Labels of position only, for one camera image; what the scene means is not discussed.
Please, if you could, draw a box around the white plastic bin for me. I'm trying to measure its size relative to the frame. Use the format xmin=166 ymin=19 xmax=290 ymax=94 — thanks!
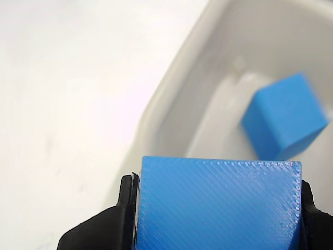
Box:
xmin=104 ymin=0 xmax=333 ymax=217

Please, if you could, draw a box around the blue cube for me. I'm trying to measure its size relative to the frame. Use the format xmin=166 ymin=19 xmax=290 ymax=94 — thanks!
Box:
xmin=241 ymin=72 xmax=329 ymax=160
xmin=135 ymin=155 xmax=303 ymax=250

